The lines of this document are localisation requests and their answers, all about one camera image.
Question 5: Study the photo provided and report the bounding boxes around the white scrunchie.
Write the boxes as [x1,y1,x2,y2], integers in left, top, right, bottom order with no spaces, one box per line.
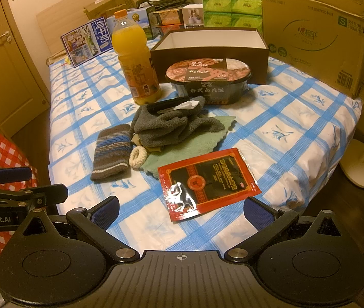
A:
[129,146,149,170]

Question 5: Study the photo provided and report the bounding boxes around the striped knit sock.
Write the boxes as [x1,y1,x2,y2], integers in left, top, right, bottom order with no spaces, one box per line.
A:
[90,124,131,181]

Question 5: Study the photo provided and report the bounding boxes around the red black foil packet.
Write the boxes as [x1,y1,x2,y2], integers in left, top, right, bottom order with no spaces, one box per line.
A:
[158,147,261,222]

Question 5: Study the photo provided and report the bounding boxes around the green microfibre cloth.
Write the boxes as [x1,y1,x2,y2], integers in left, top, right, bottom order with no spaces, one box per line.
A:
[142,116,235,179]

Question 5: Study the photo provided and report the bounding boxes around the wooden wardrobe door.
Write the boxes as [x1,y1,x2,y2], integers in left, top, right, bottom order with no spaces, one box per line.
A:
[0,0,50,137]

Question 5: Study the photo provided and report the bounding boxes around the white fan base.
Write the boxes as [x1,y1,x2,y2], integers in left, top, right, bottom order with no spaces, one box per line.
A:
[340,138,364,188]

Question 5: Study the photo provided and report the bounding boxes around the black instant rice bowl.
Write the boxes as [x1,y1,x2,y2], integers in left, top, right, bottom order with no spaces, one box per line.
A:
[166,58,251,105]

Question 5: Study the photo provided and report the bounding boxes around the blue milk carton box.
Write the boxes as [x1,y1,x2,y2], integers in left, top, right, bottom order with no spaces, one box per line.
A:
[61,17,113,68]

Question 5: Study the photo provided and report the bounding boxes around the orange juice bottle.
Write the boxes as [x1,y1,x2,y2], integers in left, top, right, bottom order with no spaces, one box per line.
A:
[112,9,161,105]

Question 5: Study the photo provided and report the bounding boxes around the brown open storage box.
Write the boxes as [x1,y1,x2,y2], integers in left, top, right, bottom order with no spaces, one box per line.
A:
[151,27,269,85]

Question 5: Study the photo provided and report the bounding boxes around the large cardboard box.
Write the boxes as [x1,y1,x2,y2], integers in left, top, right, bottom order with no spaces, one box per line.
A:
[262,0,364,98]

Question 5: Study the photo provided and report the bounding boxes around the milk box with cow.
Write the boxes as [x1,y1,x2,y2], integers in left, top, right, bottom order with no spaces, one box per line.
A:
[106,6,159,40]

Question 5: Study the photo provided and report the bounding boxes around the stacked orange snack boxes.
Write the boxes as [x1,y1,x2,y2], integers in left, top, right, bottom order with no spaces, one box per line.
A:
[153,8,184,36]

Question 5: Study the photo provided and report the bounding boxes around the brown cardboard box at back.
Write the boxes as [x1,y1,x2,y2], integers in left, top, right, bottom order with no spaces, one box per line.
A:
[84,0,136,20]

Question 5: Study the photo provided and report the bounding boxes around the green tissue pack bundle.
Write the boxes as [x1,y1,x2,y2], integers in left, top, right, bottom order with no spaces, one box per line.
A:
[202,0,263,34]

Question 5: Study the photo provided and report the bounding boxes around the small white product box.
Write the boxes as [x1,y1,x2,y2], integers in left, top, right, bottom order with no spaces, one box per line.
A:
[182,4,204,28]

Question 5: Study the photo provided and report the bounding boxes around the black cable bundle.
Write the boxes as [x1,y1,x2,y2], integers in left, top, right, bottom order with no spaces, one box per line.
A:
[136,0,196,11]

